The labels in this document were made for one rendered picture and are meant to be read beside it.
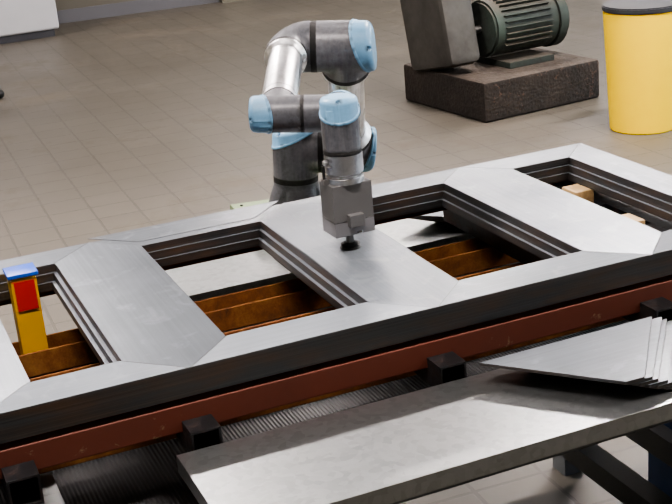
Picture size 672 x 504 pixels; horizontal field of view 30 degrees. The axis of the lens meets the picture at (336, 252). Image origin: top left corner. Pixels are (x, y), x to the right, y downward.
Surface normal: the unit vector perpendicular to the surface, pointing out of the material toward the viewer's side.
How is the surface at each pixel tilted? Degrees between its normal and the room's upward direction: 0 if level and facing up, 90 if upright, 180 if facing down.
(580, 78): 90
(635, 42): 93
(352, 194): 90
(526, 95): 90
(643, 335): 0
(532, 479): 0
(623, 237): 0
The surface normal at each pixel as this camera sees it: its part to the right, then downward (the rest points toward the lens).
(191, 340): -0.08, -0.94
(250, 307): 0.39, 0.28
